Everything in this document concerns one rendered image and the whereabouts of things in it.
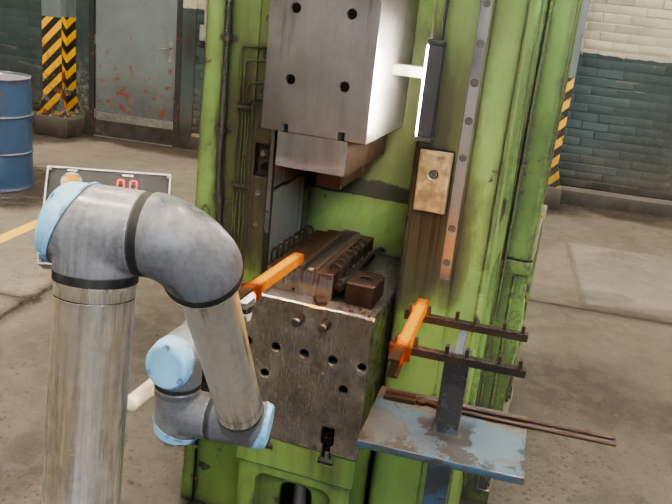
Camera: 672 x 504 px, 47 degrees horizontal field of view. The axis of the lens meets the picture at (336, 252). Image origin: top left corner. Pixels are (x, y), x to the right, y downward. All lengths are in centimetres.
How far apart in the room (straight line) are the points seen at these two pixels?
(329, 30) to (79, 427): 125
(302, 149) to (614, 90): 610
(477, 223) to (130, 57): 701
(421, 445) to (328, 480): 50
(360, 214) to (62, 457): 163
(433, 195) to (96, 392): 126
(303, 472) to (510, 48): 133
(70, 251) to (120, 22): 786
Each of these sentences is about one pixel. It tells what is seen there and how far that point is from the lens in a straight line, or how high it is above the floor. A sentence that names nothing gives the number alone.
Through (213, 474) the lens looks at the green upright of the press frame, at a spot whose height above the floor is 14.
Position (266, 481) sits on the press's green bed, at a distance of 250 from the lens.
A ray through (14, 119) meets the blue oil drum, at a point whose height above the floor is 58.
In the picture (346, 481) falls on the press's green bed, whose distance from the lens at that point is 233.
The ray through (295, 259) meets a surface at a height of 107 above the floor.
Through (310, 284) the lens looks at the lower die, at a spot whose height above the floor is 95.
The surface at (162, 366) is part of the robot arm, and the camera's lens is 147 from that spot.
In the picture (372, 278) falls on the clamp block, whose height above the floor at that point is 98.
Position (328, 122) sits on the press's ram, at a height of 141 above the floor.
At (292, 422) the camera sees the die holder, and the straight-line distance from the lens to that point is 229.
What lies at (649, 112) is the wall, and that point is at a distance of 804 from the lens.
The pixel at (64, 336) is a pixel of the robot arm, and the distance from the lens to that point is 110.
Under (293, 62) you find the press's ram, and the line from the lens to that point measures 206.
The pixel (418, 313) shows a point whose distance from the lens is 194.
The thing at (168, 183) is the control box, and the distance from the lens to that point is 223.
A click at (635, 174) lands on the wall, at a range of 812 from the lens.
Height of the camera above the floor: 171
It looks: 18 degrees down
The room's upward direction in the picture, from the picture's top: 6 degrees clockwise
